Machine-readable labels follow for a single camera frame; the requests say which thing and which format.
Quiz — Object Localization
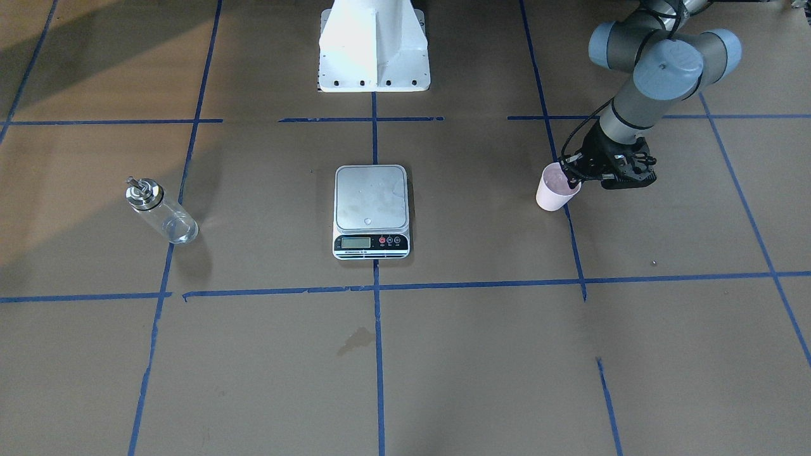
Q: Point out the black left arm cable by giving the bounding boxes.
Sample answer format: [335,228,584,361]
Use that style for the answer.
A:
[559,0,688,167]

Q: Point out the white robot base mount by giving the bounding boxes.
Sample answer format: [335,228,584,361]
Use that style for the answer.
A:
[317,1,431,93]

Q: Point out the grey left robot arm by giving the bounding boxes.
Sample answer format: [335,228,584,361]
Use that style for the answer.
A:
[558,1,743,190]

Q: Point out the glass sauce dispenser bottle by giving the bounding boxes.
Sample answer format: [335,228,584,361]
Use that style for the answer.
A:
[125,176,199,244]

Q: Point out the digital kitchen scale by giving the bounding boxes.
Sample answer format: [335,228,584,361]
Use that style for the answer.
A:
[332,164,411,260]

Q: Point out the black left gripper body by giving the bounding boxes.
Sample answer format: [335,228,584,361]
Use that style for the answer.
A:
[580,124,657,190]

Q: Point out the pink plastic cup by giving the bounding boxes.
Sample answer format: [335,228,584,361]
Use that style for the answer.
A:
[535,162,582,212]

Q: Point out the blue tape grid lines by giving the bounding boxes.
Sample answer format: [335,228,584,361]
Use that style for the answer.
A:
[1,1,810,455]

